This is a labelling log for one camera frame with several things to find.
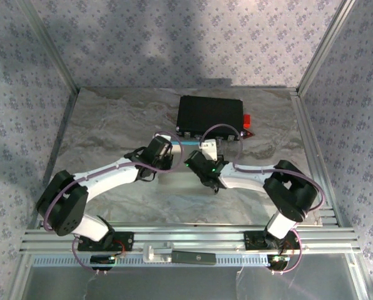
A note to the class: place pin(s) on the triangular all-in plaque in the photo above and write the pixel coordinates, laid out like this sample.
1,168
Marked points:
248,134

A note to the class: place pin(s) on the black hard case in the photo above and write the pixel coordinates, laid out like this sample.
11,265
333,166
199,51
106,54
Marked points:
210,115

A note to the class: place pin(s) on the metal sheet panel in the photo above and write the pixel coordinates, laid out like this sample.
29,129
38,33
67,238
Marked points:
174,284

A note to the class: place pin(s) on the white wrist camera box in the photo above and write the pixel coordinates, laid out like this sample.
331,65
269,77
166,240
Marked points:
209,150
166,149

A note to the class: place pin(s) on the aluminium frame post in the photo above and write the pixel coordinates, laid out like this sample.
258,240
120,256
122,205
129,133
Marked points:
49,47
327,43

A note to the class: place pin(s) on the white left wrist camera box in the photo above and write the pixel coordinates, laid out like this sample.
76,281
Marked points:
166,149

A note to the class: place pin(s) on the small black circuit board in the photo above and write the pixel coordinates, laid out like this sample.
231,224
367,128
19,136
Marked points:
278,262
102,262

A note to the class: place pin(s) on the aluminium side rail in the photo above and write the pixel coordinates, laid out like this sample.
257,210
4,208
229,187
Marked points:
59,137
311,140

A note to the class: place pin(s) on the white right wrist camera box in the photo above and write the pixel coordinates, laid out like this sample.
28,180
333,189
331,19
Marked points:
209,150

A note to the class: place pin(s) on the red translucent block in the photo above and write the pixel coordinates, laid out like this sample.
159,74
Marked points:
247,121

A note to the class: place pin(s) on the dark grey flat bar device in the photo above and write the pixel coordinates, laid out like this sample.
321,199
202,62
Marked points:
192,258

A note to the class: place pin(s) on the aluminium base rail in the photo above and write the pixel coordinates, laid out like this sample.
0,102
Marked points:
189,237

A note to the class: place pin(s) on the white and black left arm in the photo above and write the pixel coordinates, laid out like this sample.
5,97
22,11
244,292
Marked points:
111,175

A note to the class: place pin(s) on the white plastic bracket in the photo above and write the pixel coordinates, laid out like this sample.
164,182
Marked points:
155,253

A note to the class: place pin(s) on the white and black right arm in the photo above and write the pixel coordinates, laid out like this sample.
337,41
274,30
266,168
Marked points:
246,178

